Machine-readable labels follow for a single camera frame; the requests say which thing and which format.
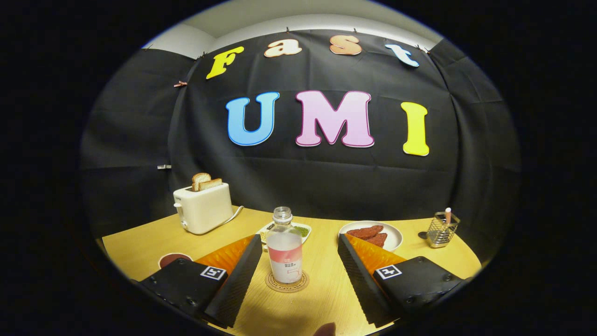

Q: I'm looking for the clear juice bottle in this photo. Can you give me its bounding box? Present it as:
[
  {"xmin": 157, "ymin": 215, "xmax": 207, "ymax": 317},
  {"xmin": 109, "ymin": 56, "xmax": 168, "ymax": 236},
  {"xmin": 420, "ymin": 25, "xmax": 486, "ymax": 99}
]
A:
[{"xmin": 266, "ymin": 207, "xmax": 303, "ymax": 284}]

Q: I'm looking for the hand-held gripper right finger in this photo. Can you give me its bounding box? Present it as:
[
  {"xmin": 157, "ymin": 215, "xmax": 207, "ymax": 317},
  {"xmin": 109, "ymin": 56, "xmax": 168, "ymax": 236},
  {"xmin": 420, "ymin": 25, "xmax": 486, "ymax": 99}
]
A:
[{"xmin": 337, "ymin": 233, "xmax": 467, "ymax": 328}]

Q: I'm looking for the cream toaster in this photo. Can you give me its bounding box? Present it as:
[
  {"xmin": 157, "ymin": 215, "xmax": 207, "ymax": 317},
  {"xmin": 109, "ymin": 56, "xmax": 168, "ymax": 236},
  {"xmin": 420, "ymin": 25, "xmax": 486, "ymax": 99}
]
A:
[{"xmin": 173, "ymin": 182, "xmax": 234, "ymax": 235}]

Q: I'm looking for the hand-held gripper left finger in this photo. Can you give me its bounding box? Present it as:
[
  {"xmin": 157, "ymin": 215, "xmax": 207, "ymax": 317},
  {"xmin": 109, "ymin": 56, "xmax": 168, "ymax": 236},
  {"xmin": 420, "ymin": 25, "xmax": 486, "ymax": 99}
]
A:
[{"xmin": 138, "ymin": 234, "xmax": 264, "ymax": 329}]

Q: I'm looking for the small white rectangular dish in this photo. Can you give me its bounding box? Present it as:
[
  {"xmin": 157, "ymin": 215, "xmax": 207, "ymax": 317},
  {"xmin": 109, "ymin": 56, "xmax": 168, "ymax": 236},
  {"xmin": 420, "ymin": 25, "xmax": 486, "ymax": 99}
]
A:
[{"xmin": 256, "ymin": 222, "xmax": 312, "ymax": 252}]

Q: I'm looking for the round wooden coaster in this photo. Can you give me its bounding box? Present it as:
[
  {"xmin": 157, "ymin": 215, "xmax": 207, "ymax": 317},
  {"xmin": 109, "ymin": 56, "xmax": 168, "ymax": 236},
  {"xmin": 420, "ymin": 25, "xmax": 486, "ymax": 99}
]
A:
[{"xmin": 265, "ymin": 271, "xmax": 310, "ymax": 294}]

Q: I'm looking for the cream cup with wooden handle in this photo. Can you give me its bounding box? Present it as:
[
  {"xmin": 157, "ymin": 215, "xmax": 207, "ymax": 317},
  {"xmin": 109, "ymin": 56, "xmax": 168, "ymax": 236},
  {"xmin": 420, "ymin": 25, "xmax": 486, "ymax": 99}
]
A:
[{"xmin": 158, "ymin": 252, "xmax": 193, "ymax": 270}]

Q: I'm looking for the white toaster cable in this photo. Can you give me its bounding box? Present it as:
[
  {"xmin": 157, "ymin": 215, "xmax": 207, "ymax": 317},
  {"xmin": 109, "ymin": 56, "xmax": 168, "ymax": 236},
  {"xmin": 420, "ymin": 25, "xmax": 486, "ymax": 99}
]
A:
[{"xmin": 219, "ymin": 205, "xmax": 244, "ymax": 227}]

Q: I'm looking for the black backdrop cloth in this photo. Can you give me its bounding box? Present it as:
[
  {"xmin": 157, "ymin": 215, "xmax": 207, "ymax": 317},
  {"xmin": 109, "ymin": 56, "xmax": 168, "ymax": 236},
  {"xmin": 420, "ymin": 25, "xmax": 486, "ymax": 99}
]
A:
[{"xmin": 79, "ymin": 29, "xmax": 521, "ymax": 266}]

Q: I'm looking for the wooden table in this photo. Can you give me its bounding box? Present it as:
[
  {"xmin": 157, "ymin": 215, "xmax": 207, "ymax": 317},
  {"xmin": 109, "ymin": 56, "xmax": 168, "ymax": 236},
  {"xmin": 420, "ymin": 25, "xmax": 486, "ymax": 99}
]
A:
[{"xmin": 102, "ymin": 205, "xmax": 482, "ymax": 336}]

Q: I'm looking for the metal wire holder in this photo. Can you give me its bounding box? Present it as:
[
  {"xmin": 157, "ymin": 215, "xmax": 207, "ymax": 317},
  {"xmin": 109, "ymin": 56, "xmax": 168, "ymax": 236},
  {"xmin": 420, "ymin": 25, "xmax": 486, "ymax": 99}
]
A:
[{"xmin": 426, "ymin": 211, "xmax": 461, "ymax": 248}]

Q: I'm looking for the round white plate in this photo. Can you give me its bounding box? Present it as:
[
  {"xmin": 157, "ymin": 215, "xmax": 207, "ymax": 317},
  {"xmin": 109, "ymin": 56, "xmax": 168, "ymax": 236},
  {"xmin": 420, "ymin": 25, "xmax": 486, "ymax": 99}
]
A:
[{"xmin": 339, "ymin": 221, "xmax": 403, "ymax": 252}]

